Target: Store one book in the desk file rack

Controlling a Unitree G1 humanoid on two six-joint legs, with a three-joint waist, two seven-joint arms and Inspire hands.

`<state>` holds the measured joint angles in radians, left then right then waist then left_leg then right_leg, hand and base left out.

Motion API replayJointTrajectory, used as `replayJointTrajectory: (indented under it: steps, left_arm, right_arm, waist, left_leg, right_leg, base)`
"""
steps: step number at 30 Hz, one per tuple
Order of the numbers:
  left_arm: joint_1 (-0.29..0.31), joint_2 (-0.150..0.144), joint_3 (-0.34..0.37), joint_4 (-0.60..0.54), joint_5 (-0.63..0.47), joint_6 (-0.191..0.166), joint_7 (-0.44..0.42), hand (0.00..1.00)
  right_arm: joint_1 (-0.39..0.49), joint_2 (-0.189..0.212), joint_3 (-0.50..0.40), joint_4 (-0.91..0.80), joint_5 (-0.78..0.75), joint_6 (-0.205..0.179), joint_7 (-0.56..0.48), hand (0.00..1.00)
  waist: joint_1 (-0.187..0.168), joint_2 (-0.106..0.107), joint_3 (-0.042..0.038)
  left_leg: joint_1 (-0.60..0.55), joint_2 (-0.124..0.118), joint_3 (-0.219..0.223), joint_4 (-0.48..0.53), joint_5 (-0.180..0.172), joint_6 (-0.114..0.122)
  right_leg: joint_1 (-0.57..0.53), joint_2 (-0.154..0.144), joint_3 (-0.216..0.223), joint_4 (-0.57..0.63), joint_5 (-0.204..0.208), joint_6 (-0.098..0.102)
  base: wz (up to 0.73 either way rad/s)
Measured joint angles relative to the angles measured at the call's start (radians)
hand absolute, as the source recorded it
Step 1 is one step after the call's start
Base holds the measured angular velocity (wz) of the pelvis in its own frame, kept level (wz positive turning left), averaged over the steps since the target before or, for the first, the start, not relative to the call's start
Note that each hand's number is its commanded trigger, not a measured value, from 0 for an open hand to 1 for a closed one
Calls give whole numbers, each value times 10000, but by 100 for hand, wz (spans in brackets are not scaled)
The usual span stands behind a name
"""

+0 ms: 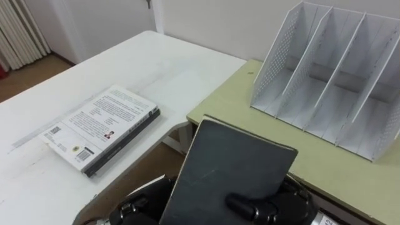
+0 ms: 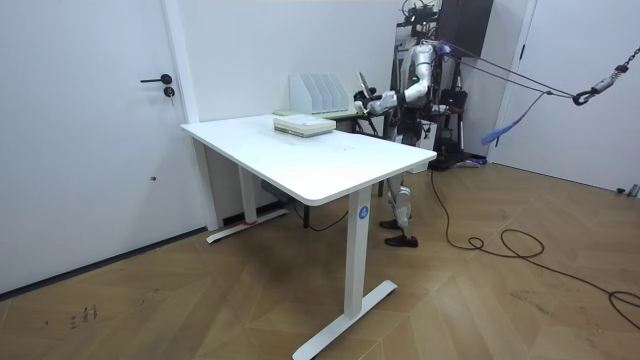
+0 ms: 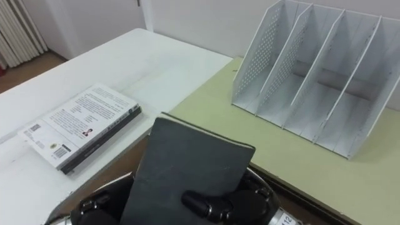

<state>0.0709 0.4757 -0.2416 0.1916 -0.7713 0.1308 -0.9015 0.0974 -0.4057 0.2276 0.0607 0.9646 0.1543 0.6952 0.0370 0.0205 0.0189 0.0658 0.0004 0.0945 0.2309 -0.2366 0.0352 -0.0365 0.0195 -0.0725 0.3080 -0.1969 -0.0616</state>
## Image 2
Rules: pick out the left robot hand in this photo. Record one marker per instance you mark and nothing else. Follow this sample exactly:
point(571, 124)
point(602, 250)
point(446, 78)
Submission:
point(374, 104)

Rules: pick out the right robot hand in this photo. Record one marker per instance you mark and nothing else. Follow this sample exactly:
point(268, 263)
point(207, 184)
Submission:
point(358, 95)

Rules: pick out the thin pale book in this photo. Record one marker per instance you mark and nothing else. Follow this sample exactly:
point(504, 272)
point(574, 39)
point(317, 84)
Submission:
point(363, 83)

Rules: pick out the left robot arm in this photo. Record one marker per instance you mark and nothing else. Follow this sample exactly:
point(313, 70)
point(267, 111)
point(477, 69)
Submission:
point(419, 75)

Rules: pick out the white file holder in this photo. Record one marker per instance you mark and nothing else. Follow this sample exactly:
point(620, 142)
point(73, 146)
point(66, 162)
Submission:
point(311, 95)

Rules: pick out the pale green book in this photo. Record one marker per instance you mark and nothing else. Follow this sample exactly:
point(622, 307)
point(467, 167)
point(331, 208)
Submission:
point(305, 132)

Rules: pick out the black equipment stand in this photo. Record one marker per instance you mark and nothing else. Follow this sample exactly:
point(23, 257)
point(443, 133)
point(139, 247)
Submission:
point(453, 100)

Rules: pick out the white standing desk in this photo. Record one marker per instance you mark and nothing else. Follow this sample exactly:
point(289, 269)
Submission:
point(310, 160)

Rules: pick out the robot body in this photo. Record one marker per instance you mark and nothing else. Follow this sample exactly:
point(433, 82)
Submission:
point(417, 30)

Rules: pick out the robot legs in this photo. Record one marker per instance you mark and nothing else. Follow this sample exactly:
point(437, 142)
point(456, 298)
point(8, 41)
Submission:
point(403, 205)

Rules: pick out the black power strip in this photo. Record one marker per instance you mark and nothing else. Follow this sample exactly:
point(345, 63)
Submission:
point(276, 191)

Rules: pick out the black door lock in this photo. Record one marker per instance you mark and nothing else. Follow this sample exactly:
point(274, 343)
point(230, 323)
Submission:
point(169, 92)

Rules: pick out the plain white door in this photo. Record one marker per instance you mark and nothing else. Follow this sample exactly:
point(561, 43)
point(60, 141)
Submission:
point(575, 120)

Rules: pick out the grey door stopper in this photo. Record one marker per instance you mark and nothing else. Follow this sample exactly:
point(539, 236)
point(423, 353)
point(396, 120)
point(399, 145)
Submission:
point(631, 190)

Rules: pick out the dark wall cabinet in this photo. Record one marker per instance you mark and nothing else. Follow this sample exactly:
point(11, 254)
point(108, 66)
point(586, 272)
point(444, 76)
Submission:
point(465, 25)

